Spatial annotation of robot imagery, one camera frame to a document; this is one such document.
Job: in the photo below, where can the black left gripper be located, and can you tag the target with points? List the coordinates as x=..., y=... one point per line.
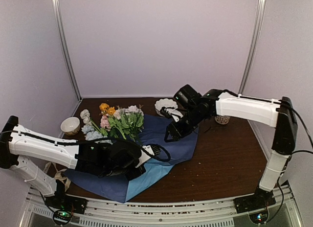
x=132, y=176

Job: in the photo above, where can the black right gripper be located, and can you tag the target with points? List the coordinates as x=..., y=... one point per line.
x=177, y=133

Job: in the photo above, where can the blue hydrangea flower bunch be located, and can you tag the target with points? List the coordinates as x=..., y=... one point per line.
x=127, y=123

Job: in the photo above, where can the pink rose stem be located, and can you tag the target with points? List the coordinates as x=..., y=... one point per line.
x=104, y=123

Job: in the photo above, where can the blue wrapping paper sheet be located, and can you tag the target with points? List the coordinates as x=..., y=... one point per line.
x=118, y=188

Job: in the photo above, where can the white flower stem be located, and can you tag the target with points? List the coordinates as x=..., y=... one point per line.
x=89, y=124

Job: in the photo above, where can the orange flower stem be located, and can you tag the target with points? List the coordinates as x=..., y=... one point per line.
x=105, y=109

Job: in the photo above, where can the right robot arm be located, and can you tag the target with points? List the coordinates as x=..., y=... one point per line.
x=275, y=113

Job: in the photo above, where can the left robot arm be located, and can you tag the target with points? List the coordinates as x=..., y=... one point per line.
x=18, y=144

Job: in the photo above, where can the white fluted ceramic dish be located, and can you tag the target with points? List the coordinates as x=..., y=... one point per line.
x=165, y=102

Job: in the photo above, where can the floral ceramic mug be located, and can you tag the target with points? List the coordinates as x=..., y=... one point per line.
x=222, y=120

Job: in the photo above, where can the cream ribbon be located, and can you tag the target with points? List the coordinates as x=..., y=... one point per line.
x=59, y=174

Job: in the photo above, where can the small patterned ceramic bowl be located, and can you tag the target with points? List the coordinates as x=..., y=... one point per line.
x=70, y=126

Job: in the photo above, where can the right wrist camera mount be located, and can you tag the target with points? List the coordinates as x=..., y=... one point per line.
x=170, y=112

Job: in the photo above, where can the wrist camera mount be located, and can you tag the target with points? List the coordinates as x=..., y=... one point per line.
x=147, y=152
x=170, y=112

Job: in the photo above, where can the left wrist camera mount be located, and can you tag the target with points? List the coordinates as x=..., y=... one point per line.
x=147, y=152

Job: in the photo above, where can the front aluminium rail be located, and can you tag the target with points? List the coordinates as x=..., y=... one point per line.
x=209, y=213

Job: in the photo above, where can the left aluminium corner post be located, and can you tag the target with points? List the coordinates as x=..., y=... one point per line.
x=65, y=50

